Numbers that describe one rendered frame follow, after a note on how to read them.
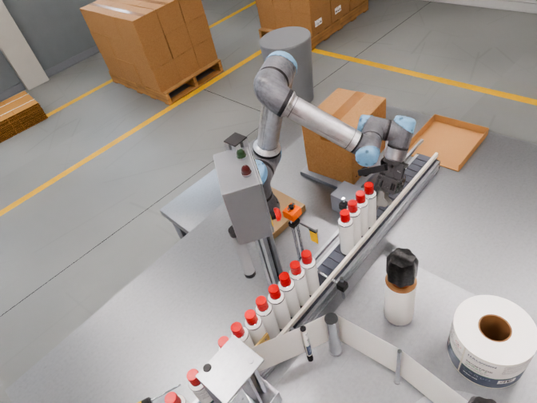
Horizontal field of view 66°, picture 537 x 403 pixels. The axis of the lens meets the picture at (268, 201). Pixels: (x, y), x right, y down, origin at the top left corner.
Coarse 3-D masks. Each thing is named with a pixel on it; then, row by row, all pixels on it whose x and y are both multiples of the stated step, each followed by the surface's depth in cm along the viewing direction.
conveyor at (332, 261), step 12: (420, 156) 182; (408, 168) 178; (420, 168) 177; (408, 180) 173; (408, 192) 168; (336, 252) 153; (324, 264) 150; (336, 264) 149; (348, 264) 148; (336, 276) 146
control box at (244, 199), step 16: (224, 160) 106; (224, 176) 101; (240, 176) 100; (256, 176) 99; (224, 192) 97; (240, 192) 97; (256, 192) 99; (240, 208) 101; (256, 208) 102; (240, 224) 104; (256, 224) 106; (272, 224) 108; (240, 240) 108; (256, 240) 110
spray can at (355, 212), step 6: (348, 204) 141; (354, 204) 140; (354, 210) 142; (354, 216) 142; (354, 222) 145; (360, 222) 147; (354, 228) 147; (360, 228) 149; (354, 234) 149; (360, 234) 151; (354, 240) 151
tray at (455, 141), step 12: (432, 120) 204; (444, 120) 202; (456, 120) 197; (420, 132) 198; (432, 132) 199; (444, 132) 198; (456, 132) 196; (468, 132) 195; (480, 132) 192; (432, 144) 193; (444, 144) 192; (456, 144) 190; (468, 144) 189; (444, 156) 186; (456, 156) 184; (468, 156) 180; (456, 168) 179
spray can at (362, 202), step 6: (360, 192) 144; (360, 198) 143; (360, 204) 145; (366, 204) 145; (360, 210) 146; (366, 210) 147; (360, 216) 148; (366, 216) 149; (366, 222) 151; (366, 228) 153
